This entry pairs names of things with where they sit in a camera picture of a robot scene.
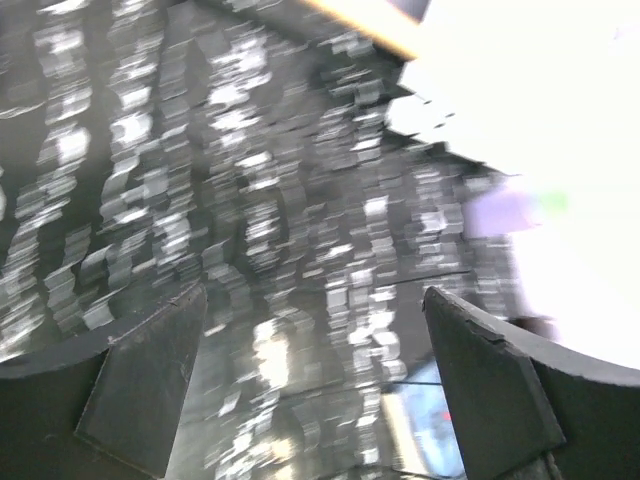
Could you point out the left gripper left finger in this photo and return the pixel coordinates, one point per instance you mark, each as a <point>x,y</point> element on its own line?
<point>105,404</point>

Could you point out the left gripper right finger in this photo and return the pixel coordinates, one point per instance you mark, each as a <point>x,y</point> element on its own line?
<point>523,407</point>

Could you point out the lavender plastic cup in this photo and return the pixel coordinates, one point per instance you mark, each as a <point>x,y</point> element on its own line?
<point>499,213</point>

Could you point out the sage green plastic cup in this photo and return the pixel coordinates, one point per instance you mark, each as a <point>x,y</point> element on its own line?
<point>554,203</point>

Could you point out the Nineteen Eighty-Four book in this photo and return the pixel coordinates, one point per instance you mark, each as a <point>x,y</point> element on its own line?
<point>420,423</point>

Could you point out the white dry-erase board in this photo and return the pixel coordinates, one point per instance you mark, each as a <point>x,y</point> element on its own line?
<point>529,87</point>

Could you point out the far wooden rack handle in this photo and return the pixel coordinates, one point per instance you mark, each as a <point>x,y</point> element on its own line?
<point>379,20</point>

